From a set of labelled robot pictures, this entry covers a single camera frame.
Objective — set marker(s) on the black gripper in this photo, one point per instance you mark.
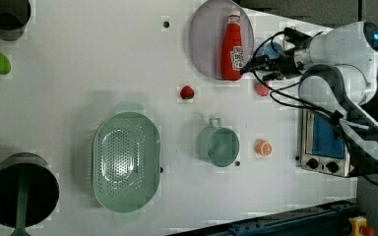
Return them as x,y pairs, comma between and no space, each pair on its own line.
284,67

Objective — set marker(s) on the red ketchup bottle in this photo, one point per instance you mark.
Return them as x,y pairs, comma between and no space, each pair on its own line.
232,59

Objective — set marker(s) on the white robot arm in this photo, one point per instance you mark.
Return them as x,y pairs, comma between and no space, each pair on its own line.
337,73

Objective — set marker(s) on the grey round plate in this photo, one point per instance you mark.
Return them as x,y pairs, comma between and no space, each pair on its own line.
207,31

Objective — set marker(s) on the large red strawberry toy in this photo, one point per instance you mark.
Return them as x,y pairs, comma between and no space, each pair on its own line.
261,89

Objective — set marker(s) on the small red strawberry toy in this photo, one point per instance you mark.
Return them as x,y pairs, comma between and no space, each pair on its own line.
187,92

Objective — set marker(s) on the orange half toy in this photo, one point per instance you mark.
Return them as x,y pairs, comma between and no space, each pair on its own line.
264,148

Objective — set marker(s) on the green mug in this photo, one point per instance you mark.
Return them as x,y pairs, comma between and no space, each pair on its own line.
217,144

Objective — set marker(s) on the black toaster oven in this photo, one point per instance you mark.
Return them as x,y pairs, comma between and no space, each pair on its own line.
322,150

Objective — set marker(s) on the green perforated colander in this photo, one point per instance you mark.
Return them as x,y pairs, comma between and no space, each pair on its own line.
126,159

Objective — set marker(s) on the black cylindrical cup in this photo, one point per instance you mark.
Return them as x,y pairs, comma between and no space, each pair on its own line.
43,192

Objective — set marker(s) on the green spatula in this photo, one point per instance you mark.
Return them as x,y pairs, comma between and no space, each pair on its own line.
22,203

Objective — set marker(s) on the blue metal frame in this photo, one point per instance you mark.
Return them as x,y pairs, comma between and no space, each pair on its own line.
322,220

